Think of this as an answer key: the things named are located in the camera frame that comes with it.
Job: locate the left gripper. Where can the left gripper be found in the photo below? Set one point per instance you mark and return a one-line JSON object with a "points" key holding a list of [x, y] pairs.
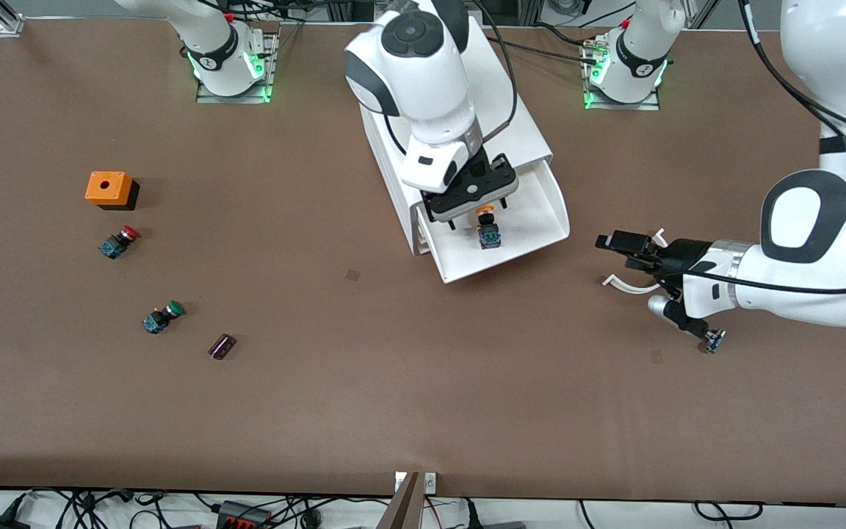
{"points": [[684, 256]]}

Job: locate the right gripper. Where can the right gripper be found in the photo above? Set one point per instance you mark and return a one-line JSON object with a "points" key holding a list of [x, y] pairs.
{"points": [[497, 170]]}

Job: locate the yellow push button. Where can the yellow push button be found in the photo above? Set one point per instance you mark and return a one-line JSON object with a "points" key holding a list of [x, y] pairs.
{"points": [[490, 236]]}

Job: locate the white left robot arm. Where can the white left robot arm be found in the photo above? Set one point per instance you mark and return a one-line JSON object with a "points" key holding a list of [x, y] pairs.
{"points": [[819, 294]]}

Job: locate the white drawer cabinet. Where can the white drawer cabinet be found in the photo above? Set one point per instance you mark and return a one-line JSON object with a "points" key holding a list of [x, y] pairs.
{"points": [[529, 136]]}

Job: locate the green push button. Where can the green push button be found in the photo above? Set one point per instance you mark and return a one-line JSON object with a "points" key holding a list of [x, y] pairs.
{"points": [[158, 318]]}

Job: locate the red push button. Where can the red push button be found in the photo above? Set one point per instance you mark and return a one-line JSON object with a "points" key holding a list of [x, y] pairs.
{"points": [[116, 244]]}

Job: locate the orange button box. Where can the orange button box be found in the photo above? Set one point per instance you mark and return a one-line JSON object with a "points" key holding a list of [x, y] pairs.
{"points": [[107, 187]]}

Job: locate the white curved plastic piece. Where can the white curved plastic piece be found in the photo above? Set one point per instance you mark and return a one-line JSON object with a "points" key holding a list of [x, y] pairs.
{"points": [[628, 286]]}

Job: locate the small blue electronic component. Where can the small blue electronic component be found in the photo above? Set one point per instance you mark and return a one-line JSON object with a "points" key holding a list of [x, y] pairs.
{"points": [[715, 342]]}

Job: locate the dark maroon capacitor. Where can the dark maroon capacitor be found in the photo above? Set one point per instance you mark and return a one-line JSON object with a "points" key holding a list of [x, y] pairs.
{"points": [[222, 347]]}

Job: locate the grey angled bar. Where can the grey angled bar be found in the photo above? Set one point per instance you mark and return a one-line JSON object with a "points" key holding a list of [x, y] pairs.
{"points": [[402, 507]]}

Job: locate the black and orange power strip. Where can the black and orange power strip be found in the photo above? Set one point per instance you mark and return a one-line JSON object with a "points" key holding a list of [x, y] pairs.
{"points": [[243, 516]]}

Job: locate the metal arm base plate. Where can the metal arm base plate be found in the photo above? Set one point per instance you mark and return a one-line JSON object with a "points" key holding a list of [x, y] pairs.
{"points": [[247, 98], [621, 106]]}

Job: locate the small white bracket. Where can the small white bracket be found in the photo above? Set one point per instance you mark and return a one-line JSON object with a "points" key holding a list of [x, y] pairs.
{"points": [[430, 481], [399, 481]]}

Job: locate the aluminium frame profile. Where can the aluminium frame profile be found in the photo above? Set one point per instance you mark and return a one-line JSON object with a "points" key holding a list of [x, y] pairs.
{"points": [[6, 20]]}

